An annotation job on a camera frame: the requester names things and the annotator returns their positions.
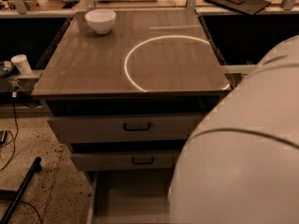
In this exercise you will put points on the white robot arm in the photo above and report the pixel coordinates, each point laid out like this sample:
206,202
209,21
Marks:
241,163

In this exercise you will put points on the grey drawer cabinet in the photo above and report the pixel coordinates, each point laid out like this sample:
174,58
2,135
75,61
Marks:
151,62

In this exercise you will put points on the open bottom drawer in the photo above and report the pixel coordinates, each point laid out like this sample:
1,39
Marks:
130,197

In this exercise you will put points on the white ceramic bowl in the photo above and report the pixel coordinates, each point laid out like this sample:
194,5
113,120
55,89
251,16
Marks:
101,20

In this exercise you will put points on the white paper cup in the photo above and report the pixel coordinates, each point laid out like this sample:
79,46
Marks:
22,64

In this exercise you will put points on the black laptop on shelf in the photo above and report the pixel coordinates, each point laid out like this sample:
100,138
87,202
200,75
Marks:
250,7

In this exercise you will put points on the dark round dish left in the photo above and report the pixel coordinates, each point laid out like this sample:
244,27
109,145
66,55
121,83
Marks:
6,69

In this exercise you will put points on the black metal stand leg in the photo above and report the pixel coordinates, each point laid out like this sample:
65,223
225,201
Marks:
14,197

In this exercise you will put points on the top drawer with handle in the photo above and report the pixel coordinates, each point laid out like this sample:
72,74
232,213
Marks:
124,128

